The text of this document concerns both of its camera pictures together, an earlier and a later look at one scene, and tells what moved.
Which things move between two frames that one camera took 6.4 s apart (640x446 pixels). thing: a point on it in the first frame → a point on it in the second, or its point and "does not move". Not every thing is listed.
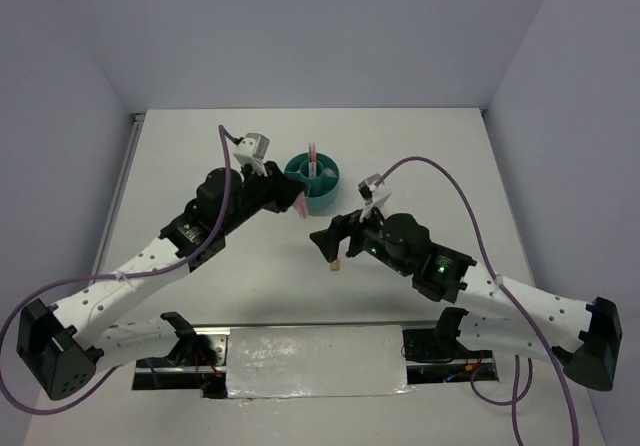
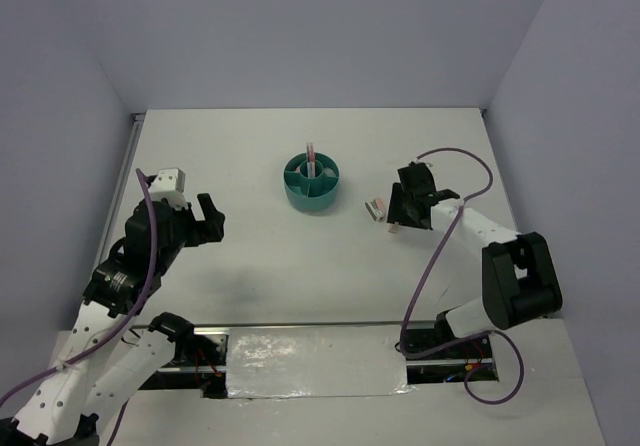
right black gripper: [341, 226] → [396, 212]
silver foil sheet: [316, 362] does not move
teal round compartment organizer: [322, 190] does not move
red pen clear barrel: [314, 160] does not move
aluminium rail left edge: [137, 123] does not move
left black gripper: [281, 189] → [210, 229]
